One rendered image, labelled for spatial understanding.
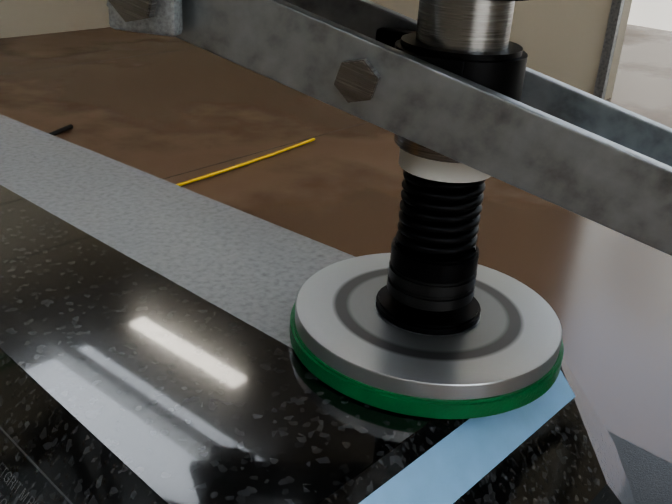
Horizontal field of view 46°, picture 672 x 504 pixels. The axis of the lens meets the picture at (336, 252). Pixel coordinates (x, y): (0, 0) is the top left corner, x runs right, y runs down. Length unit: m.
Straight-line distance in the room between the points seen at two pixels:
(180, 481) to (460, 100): 0.29
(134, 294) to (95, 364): 0.11
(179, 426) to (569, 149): 0.31
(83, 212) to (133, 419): 0.37
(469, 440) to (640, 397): 1.74
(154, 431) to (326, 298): 0.18
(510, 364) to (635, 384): 1.77
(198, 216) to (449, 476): 0.43
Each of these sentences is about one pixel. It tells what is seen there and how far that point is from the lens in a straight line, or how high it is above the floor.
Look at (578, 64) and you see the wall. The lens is 5.64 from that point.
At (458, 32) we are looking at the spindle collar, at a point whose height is 1.12.
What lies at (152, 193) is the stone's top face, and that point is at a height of 0.87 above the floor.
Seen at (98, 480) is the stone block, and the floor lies 0.85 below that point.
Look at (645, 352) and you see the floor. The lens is 2.53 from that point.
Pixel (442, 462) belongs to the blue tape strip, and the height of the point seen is 0.85.
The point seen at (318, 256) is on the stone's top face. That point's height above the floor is 0.87.
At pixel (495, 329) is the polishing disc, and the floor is 0.89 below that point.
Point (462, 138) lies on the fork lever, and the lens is 0.53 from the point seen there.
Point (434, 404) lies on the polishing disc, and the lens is 0.56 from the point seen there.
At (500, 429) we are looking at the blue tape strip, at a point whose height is 0.84.
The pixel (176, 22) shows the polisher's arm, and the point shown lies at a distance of 0.55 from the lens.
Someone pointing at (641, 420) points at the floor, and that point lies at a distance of 2.22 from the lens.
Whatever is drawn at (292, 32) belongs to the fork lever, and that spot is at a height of 1.11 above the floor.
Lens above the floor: 1.20
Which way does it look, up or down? 25 degrees down
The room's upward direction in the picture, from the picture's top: 4 degrees clockwise
